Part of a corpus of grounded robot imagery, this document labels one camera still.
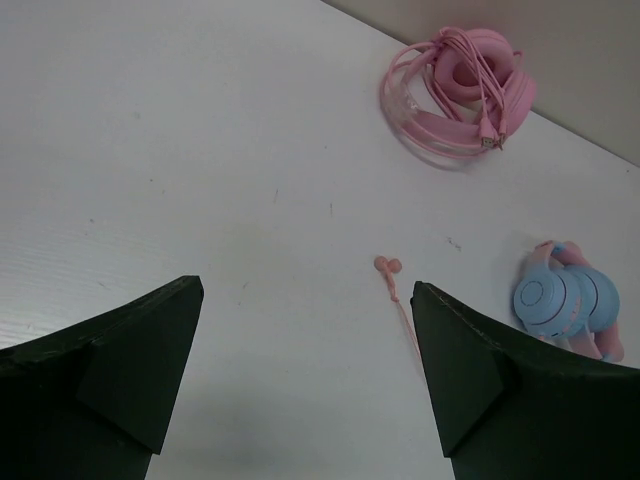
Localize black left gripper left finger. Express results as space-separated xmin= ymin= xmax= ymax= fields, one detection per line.
xmin=1 ymin=276 xmax=203 ymax=479

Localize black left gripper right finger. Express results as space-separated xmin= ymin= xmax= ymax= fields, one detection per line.
xmin=411 ymin=282 xmax=639 ymax=479

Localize blue pink cat-ear headphones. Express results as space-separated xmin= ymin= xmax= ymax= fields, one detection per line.
xmin=512 ymin=240 xmax=624 ymax=363

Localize pink wired headphones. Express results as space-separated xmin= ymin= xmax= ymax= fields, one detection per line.
xmin=379 ymin=27 xmax=537 ymax=162

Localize pink headphone audio cable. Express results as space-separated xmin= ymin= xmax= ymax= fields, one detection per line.
xmin=374 ymin=255 xmax=424 ymax=374

